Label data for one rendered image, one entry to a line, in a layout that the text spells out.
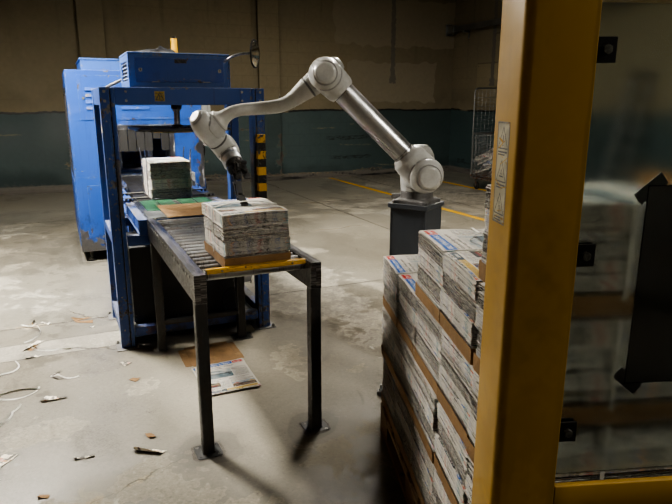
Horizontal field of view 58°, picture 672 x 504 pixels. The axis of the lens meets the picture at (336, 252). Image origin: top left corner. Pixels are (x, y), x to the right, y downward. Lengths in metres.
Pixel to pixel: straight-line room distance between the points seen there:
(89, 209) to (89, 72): 1.23
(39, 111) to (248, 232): 8.84
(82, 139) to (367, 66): 7.63
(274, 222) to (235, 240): 0.18
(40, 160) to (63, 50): 1.81
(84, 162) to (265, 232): 3.68
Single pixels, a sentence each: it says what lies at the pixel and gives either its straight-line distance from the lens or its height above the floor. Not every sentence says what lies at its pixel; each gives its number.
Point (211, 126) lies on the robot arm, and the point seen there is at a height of 1.37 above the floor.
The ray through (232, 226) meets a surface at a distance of 2.48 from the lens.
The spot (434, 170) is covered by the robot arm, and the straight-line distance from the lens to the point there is 2.63.
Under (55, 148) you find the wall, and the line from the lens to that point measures 11.15.
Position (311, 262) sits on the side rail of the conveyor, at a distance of 2.60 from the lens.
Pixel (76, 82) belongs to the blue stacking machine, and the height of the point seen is 1.63.
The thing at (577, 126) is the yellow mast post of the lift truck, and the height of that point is 1.44.
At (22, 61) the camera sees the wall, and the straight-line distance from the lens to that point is 11.16.
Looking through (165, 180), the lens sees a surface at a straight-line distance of 4.49.
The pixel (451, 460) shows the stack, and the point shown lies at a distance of 1.83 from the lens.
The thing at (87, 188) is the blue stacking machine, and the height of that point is 0.70.
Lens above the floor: 1.47
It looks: 14 degrees down
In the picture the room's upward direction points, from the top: straight up
